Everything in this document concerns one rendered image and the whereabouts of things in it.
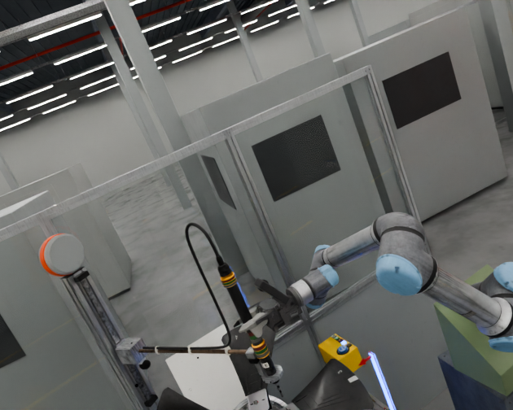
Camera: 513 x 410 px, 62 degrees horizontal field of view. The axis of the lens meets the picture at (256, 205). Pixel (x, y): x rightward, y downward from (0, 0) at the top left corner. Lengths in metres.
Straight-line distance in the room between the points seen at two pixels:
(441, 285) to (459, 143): 4.33
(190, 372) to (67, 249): 0.66
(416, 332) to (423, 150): 2.83
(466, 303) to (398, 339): 1.43
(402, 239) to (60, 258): 1.19
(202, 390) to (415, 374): 1.53
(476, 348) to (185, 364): 1.03
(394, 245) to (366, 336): 1.42
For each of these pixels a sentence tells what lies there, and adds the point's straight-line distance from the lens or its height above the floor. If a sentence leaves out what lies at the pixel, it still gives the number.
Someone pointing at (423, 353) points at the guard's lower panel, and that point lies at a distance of 2.89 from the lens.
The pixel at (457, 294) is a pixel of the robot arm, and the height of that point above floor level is 1.47.
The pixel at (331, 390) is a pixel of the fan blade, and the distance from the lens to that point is 1.56.
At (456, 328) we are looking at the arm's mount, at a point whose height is 1.21.
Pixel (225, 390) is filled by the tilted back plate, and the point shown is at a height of 1.20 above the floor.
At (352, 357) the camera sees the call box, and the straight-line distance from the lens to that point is 1.88.
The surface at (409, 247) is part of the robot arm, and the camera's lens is 1.19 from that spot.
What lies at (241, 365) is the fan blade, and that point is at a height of 1.33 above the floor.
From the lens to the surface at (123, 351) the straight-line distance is 1.80.
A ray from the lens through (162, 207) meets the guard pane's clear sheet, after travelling 1.92.
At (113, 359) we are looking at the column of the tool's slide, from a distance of 1.87.
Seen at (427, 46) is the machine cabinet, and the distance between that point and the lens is 5.29.
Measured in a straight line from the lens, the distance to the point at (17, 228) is 1.89.
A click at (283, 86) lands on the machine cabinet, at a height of 2.08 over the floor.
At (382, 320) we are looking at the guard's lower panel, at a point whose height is 0.73.
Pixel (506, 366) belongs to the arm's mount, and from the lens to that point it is 1.64.
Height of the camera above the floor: 2.17
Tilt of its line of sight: 14 degrees down
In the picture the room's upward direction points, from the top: 23 degrees counter-clockwise
